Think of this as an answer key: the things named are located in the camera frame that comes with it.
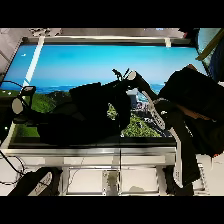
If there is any brown garment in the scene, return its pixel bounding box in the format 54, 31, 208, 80
175, 103, 215, 122

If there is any silver frame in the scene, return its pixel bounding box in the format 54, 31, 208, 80
0, 146, 214, 197

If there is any black cable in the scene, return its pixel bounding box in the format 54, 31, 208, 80
0, 149, 27, 186

